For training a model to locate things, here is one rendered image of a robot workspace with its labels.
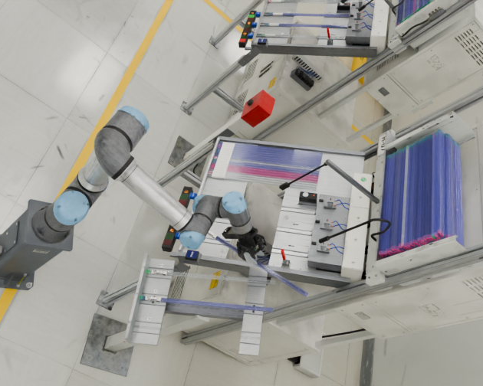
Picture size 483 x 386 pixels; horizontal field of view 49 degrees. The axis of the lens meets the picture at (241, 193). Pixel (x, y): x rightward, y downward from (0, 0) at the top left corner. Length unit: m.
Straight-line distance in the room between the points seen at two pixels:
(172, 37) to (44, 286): 2.00
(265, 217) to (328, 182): 0.49
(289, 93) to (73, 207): 1.79
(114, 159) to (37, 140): 1.36
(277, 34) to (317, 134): 0.74
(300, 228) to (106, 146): 0.96
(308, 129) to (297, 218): 1.34
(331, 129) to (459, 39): 0.97
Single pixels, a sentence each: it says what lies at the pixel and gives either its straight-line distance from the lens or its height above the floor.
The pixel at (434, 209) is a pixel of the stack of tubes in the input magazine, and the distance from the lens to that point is 1.97.
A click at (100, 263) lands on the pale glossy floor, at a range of 2.88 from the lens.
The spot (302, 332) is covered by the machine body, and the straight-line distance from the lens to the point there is 2.74.
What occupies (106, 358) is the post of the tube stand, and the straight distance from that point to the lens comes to 2.79.
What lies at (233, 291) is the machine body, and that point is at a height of 0.62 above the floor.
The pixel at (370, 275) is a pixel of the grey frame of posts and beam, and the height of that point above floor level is 1.33.
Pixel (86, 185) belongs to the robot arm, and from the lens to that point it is 2.05.
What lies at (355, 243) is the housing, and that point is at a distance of 2.14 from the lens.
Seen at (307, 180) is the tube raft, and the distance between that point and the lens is 2.41.
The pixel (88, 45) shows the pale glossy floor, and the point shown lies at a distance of 3.48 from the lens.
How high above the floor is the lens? 2.51
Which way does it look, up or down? 44 degrees down
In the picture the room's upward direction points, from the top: 60 degrees clockwise
